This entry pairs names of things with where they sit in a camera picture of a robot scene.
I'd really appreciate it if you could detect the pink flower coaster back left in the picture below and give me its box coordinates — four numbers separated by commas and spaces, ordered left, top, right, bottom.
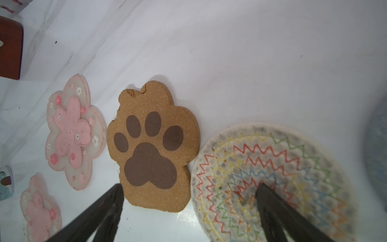
45, 74, 107, 191

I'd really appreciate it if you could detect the white multicolour zigzag coaster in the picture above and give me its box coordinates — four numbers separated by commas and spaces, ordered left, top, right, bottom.
191, 123, 357, 242

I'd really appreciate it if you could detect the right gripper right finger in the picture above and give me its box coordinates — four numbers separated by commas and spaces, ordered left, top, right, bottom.
255, 184, 332, 242

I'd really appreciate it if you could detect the pink flower coaster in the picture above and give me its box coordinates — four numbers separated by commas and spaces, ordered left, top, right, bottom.
45, 74, 107, 191
20, 174, 62, 242

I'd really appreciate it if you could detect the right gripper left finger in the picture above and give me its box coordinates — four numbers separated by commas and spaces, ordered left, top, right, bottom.
48, 183, 124, 242

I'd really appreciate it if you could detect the brown paw print coaster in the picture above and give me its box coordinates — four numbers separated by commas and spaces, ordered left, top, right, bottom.
107, 81, 201, 212

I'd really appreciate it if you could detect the pink flower coaster front left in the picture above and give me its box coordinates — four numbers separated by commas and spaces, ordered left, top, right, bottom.
20, 174, 62, 242

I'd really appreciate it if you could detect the brown wooden metronome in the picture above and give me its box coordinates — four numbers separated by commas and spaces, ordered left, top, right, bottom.
1, 16, 24, 80

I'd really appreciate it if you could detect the grey-blue woven round coaster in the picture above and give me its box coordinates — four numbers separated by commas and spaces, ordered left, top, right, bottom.
364, 97, 387, 211

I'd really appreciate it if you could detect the small tin can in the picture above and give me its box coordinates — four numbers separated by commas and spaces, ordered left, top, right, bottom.
0, 165, 15, 201

